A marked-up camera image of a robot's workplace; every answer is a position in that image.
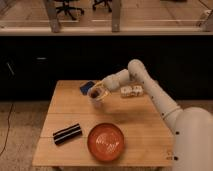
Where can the wooden table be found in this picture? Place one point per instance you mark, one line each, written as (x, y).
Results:
(148, 142)

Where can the orange bowl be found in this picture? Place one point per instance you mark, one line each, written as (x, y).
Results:
(106, 142)

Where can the office chair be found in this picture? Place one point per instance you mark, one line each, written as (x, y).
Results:
(105, 3)
(66, 8)

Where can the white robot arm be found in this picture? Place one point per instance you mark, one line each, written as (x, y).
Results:
(192, 127)

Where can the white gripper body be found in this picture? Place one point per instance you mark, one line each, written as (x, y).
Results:
(111, 82)

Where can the dark red pepper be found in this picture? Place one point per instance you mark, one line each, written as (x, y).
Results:
(95, 95)

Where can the office chair right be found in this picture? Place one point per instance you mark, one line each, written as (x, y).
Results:
(105, 3)

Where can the office chair left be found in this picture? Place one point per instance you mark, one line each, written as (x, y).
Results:
(66, 8)

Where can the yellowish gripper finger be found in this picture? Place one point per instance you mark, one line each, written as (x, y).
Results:
(99, 87)

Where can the black white striped cloth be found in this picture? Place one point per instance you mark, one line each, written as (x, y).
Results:
(68, 133)

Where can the white patterned box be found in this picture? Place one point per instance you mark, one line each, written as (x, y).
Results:
(131, 91)

